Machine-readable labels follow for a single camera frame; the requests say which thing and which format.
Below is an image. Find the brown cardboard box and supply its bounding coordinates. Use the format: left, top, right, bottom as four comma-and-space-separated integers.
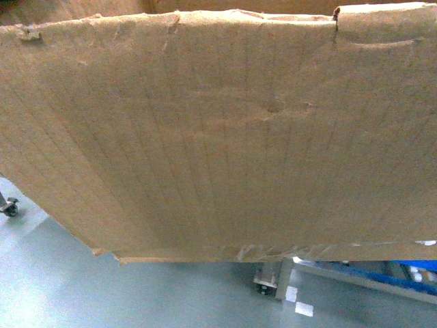
1, 1, 436, 262

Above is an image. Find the stainless steel shelf frame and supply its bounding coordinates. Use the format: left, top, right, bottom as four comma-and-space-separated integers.
253, 257, 436, 305

